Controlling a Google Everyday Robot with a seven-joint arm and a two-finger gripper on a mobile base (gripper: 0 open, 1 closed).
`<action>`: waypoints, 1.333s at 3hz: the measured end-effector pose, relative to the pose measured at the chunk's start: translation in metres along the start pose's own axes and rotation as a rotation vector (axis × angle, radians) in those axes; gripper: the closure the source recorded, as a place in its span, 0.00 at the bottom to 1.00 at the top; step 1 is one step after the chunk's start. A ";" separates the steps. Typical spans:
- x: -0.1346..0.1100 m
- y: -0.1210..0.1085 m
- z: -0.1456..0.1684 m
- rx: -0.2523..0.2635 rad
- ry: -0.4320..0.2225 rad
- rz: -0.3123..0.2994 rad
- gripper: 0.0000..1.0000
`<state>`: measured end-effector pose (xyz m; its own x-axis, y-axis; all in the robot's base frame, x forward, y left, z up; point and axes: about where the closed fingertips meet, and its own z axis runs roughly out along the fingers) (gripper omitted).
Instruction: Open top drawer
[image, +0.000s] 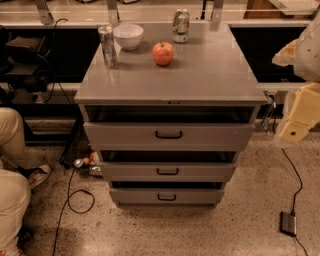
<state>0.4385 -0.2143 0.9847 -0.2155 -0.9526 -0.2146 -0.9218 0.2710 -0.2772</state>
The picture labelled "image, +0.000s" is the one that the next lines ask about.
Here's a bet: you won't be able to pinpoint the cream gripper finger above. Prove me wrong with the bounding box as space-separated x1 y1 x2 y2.
279 121 310 143

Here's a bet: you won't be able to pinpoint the grey top drawer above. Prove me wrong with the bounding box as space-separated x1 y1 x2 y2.
84 122 253 151

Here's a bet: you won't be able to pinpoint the grey drawer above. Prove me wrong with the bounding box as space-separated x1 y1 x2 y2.
84 122 253 151
100 162 235 182
110 188 224 205

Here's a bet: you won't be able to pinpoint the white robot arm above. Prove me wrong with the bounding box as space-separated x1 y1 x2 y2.
272 13 320 144

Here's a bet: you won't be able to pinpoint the grey drawer cabinet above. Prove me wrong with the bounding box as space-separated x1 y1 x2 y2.
75 23 266 193

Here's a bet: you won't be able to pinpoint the grey bottom drawer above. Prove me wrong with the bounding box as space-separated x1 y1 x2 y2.
110 188 224 205

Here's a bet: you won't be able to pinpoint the grey middle drawer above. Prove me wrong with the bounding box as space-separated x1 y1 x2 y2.
100 162 235 182

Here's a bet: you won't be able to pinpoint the black power adapter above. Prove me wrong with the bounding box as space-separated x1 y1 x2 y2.
280 212 297 237

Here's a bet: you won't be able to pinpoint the red apple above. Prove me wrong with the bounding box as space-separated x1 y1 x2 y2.
152 42 174 66

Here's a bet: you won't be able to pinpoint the green white soda can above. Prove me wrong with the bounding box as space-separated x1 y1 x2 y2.
172 9 190 43

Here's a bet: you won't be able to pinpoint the white bowl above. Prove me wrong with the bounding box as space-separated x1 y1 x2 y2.
113 24 144 50

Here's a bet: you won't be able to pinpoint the tall silver can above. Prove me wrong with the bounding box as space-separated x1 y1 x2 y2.
98 25 118 68

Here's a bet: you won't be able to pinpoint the small items on floor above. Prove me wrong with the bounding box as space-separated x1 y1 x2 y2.
73 151 103 178

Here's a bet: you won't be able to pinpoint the white sneaker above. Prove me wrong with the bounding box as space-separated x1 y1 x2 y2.
28 165 52 189

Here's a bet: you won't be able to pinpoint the black equipment on left shelf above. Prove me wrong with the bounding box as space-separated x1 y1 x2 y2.
0 27 52 93

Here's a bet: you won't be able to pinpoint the person's leg in khaki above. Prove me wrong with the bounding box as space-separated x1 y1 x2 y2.
0 108 36 169

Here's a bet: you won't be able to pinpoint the black adapter cable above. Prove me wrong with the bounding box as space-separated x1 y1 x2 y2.
281 147 310 256

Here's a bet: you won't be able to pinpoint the black floor cable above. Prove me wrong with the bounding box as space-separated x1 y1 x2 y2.
51 166 96 256

